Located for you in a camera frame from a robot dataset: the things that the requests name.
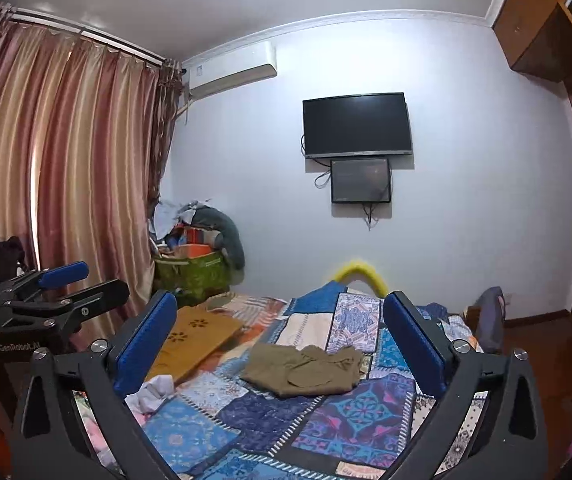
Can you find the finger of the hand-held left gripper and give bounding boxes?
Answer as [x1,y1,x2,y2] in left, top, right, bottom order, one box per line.
[0,261,90,307]
[13,279,130,334]

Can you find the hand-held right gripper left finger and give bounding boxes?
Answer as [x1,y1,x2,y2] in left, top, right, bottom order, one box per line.
[10,290,181,480]

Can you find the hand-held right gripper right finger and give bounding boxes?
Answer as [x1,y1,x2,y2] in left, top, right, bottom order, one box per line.
[383,290,549,480]

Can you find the khaki pants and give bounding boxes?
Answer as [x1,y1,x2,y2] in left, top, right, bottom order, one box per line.
[240,342,367,400]

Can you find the wooden board with cutouts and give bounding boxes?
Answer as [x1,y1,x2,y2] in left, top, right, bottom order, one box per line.
[148,305,244,386]

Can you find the white crumpled cloth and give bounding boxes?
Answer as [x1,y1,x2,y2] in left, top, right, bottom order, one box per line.
[124,374,174,413]

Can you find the blue-grey backpack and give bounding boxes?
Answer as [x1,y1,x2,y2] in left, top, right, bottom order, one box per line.
[476,286,507,353]

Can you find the green patterned bag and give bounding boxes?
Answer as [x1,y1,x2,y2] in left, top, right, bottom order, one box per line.
[153,250,231,306]

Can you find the yellow plush cushion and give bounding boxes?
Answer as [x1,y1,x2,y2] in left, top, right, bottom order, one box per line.
[333,259,389,298]

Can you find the white cloth pile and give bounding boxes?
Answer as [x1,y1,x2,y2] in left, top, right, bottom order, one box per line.
[152,199,211,241]

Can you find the orange box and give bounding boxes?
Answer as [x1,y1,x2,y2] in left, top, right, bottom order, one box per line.
[183,227,217,261]

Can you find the pink striped curtain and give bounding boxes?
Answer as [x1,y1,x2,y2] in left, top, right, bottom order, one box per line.
[0,2,187,341]

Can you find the grey cloth bundle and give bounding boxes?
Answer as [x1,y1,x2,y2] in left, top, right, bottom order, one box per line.
[191,206,247,271]

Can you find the blue patchwork blanket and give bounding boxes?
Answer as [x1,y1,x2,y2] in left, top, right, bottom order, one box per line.
[73,280,487,480]

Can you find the small black monitor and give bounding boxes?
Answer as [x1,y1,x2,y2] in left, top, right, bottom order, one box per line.
[330,158,392,204]

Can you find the white air conditioner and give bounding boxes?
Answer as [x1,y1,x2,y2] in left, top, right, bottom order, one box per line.
[182,41,277,102]

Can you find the wooden wardrobe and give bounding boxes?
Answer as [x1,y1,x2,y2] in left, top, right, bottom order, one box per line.
[491,0,572,426]

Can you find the curtain rail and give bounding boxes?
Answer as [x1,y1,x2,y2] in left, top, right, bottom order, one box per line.
[0,2,187,73]

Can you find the black wall television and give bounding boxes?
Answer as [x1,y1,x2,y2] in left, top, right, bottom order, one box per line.
[302,92,413,159]

